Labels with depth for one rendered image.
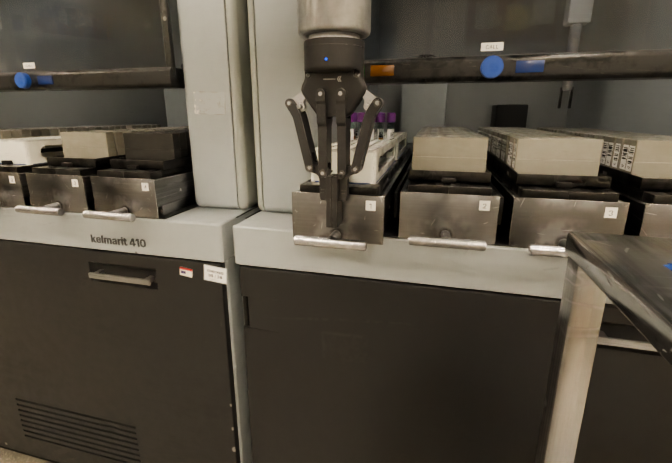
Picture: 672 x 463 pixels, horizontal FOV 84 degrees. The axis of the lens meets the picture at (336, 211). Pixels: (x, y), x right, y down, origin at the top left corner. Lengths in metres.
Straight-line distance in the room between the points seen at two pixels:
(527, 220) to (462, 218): 0.08
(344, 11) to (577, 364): 0.41
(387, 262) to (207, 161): 0.39
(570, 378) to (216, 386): 0.62
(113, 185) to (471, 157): 0.61
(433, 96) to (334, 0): 0.80
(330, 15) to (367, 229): 0.27
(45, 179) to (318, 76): 0.59
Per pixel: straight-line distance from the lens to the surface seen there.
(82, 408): 1.11
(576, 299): 0.37
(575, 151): 0.65
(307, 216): 0.55
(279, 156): 0.69
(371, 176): 0.55
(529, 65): 0.62
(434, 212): 0.56
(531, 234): 0.58
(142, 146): 0.82
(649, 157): 0.68
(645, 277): 0.30
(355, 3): 0.48
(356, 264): 0.60
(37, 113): 1.35
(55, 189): 0.88
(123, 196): 0.77
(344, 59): 0.47
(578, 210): 0.58
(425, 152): 0.62
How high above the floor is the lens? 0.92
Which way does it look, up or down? 14 degrees down
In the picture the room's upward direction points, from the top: straight up
